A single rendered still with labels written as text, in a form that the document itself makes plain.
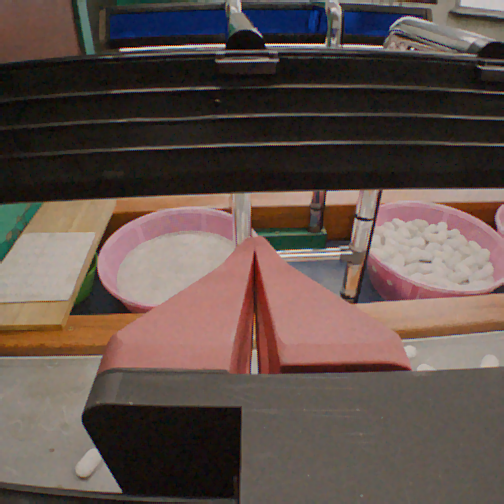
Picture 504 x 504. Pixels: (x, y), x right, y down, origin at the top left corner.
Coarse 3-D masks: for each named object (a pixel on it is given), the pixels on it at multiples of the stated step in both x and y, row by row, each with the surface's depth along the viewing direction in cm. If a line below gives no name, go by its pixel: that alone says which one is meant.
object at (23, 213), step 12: (12, 204) 64; (24, 204) 68; (36, 204) 72; (0, 216) 60; (12, 216) 63; (24, 216) 68; (0, 228) 60; (12, 228) 63; (24, 228) 68; (0, 240) 60; (12, 240) 63; (0, 252) 60
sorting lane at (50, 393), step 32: (256, 352) 50; (448, 352) 49; (480, 352) 49; (0, 384) 45; (32, 384) 45; (64, 384) 45; (0, 416) 41; (32, 416) 42; (64, 416) 42; (0, 448) 38; (32, 448) 38; (64, 448) 39; (0, 480) 35; (32, 480) 36; (64, 480) 36; (96, 480) 36
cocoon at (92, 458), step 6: (90, 450) 37; (96, 450) 37; (84, 456) 37; (90, 456) 37; (96, 456) 37; (78, 462) 36; (84, 462) 36; (90, 462) 36; (96, 462) 37; (78, 468) 36; (84, 468) 36; (90, 468) 36; (78, 474) 35; (84, 474) 35
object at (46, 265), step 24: (24, 240) 63; (48, 240) 63; (72, 240) 63; (24, 264) 58; (48, 264) 58; (72, 264) 58; (0, 288) 53; (24, 288) 53; (48, 288) 53; (72, 288) 53
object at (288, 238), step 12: (228, 0) 53; (312, 0) 62; (324, 0) 56; (228, 12) 52; (240, 12) 53; (324, 12) 56; (336, 12) 53; (336, 24) 53; (336, 36) 54; (312, 192) 71; (324, 192) 72; (312, 204) 72; (324, 204) 73; (312, 216) 74; (264, 228) 77; (276, 228) 77; (288, 228) 77; (300, 228) 77; (312, 228) 75; (324, 228) 77; (276, 240) 76; (288, 240) 76; (300, 240) 77; (312, 240) 77; (324, 240) 77
